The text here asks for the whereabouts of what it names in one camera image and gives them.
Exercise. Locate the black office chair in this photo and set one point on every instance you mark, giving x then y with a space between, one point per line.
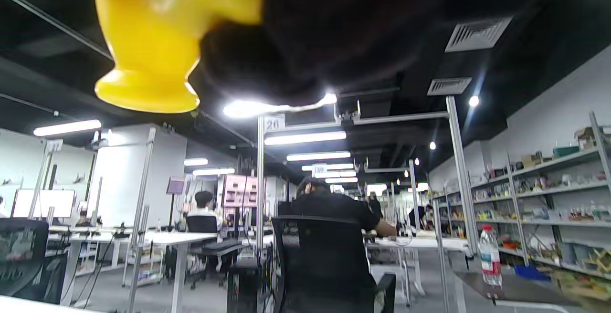
324 265
28 255
203 224

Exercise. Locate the clear plastic water bottle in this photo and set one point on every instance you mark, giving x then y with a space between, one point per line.
490 260

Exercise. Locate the pink lit screen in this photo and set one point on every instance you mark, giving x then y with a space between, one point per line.
241 191

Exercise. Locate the white office desk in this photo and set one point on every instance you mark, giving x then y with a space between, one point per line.
167 237
420 243

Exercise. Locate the white lit monitor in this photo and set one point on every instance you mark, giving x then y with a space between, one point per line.
43 203

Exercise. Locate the person's right hand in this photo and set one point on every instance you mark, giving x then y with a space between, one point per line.
310 26

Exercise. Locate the white ceiling air vent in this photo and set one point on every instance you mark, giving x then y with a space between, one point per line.
448 86
477 34

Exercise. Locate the yellow toy hammer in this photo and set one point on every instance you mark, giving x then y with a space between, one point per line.
152 41

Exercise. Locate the aluminium frame post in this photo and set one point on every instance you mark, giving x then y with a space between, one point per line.
260 184
141 217
460 170

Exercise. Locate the metal storage shelf rack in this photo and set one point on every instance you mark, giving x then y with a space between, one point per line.
549 189

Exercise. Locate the black computer tower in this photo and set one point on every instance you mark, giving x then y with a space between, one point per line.
243 289

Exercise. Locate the round ceiling spotlight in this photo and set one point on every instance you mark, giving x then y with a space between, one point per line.
473 101

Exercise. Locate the blue plastic bin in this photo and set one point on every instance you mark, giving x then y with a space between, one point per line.
530 273

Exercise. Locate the small purple screen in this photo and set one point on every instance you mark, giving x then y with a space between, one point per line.
175 186

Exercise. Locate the row of ceiling light tubes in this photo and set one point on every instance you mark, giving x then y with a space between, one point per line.
305 137

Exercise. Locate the white square sign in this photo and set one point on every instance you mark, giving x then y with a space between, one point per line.
274 123

